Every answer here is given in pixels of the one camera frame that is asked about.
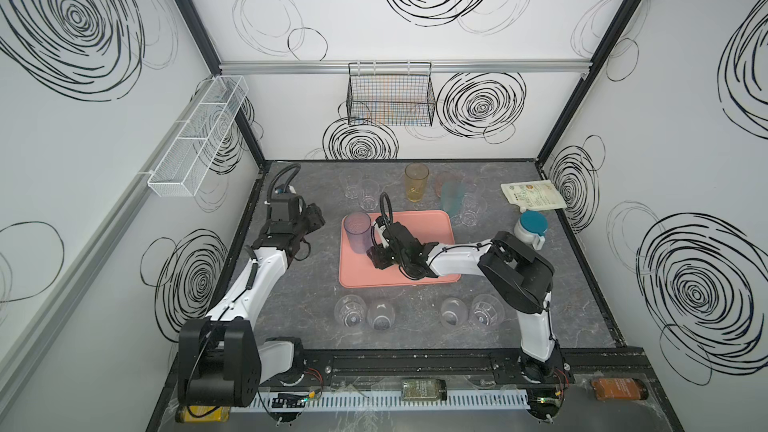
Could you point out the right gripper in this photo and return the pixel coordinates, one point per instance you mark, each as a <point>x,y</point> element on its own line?
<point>383,249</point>

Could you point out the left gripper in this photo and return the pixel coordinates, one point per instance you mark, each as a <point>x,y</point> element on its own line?
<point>310,219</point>

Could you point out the blue plastic cup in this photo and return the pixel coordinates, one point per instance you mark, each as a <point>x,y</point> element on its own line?
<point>357,228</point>

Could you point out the teal plastic cup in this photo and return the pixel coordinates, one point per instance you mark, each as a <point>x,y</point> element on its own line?
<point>452,198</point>

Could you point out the yellow plastic cup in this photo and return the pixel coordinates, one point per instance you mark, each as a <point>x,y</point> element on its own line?
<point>416,179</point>

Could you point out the clear cup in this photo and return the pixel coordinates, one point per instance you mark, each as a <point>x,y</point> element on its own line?
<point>350,311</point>
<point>453,313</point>
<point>486,311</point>
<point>381,315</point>

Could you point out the clear faceted glass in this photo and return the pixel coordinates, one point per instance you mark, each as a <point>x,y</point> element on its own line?
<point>369,195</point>

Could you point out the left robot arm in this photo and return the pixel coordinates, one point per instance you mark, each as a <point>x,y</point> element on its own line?
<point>220,362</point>

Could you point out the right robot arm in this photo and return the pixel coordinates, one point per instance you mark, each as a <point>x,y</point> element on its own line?
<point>520,275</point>

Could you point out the clear glass back left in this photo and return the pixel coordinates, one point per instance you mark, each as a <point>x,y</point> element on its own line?
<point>351,182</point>

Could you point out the clear glass right front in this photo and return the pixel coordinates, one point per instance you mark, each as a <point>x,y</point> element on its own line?
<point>473,207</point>

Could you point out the pink tinted glass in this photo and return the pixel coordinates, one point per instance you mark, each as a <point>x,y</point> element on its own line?
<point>443,178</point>

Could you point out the clear glass right back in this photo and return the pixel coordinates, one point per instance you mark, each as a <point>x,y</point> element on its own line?
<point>474,186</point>

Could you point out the white jar teal lid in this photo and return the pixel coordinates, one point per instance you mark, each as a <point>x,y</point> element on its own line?
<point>531,229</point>

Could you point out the green bottle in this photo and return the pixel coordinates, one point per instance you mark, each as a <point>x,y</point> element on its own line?
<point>423,389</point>

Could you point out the yellow bottle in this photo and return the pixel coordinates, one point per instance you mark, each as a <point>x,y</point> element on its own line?
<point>202,414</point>

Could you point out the orange bottle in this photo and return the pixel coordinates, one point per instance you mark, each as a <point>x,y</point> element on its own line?
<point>630,389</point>

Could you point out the white mesh wall shelf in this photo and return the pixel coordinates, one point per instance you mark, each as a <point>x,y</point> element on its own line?
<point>185,164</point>

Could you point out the black wire basket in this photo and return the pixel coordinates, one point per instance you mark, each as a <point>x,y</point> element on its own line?
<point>391,93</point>

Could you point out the white slotted cable duct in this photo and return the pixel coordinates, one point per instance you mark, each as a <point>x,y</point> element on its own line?
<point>355,401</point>

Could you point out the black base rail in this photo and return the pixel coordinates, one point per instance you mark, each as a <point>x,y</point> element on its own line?
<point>502,365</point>

